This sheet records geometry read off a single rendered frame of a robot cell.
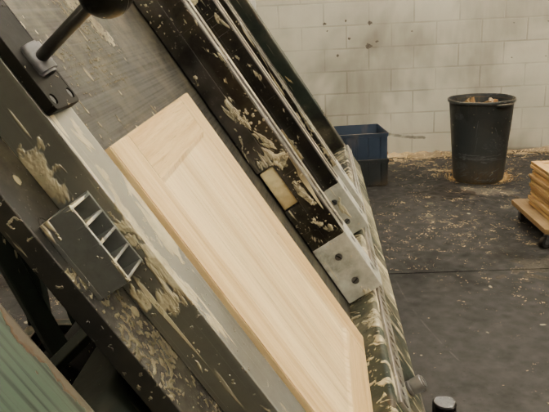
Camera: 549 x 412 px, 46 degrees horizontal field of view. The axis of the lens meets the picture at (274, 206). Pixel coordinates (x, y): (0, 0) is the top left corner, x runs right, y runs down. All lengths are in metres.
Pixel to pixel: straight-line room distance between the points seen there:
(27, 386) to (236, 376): 0.26
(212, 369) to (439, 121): 5.71
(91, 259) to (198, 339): 0.12
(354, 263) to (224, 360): 0.66
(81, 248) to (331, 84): 5.56
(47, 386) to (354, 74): 5.74
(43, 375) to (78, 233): 0.17
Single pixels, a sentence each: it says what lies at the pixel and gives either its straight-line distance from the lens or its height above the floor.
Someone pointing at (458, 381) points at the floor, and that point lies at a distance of 2.66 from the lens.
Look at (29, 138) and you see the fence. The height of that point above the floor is 1.34.
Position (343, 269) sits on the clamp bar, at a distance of 1.18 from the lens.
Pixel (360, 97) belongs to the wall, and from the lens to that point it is 6.03.
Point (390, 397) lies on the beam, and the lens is 0.93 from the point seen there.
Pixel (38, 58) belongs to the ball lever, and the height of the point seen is 1.39.
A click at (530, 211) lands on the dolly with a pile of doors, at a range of 4.24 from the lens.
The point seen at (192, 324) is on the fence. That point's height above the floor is 1.18.
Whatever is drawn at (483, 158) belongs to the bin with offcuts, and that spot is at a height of 0.22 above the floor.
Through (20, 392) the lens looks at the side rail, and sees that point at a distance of 0.32.
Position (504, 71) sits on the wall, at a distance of 6.27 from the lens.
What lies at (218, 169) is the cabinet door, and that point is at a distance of 0.89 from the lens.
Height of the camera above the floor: 1.42
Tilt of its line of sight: 18 degrees down
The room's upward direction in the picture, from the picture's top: 3 degrees counter-clockwise
